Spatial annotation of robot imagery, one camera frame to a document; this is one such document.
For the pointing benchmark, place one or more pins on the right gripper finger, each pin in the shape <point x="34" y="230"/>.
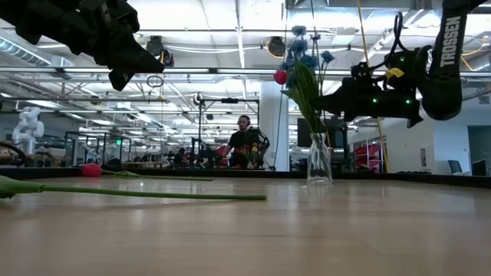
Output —
<point x="339" y="109"/>
<point x="337" y="95"/>

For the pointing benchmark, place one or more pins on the white building column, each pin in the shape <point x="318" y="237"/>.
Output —
<point x="270" y="115"/>

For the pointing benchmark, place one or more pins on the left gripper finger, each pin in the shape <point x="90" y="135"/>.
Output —
<point x="118" y="79"/>
<point x="130" y="53"/>

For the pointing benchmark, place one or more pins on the red storage rack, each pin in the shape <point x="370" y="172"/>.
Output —
<point x="368" y="151"/>

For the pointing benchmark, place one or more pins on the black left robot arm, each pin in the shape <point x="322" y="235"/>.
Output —
<point x="30" y="19"/>

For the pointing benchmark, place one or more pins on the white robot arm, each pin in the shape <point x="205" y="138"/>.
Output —
<point x="28" y="128"/>

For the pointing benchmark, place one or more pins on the long green flower stem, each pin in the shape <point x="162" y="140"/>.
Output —
<point x="153" y="193"/>

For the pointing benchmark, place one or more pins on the long ceiling light bar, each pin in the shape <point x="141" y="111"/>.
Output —
<point x="230" y="71"/>

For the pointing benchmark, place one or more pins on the black aluminium table frame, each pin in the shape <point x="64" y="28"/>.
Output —
<point x="383" y="176"/>

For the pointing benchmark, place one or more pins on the red artificial tulip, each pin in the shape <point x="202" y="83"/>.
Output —
<point x="91" y="170"/>
<point x="280" y="76"/>

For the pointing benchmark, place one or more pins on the person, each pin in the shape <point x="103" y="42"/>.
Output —
<point x="241" y="140"/>

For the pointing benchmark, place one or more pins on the black office chair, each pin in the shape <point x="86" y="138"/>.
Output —
<point x="455" y="166"/>

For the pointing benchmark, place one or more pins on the black monitor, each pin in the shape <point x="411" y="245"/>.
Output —
<point x="302" y="134"/>

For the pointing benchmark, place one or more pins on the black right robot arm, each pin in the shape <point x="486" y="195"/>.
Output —
<point x="445" y="88"/>

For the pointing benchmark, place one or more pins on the dark desk monitor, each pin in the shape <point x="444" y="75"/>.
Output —
<point x="479" y="168"/>

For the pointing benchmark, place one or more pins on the clear glass vase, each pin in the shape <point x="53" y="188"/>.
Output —
<point x="319" y="165"/>

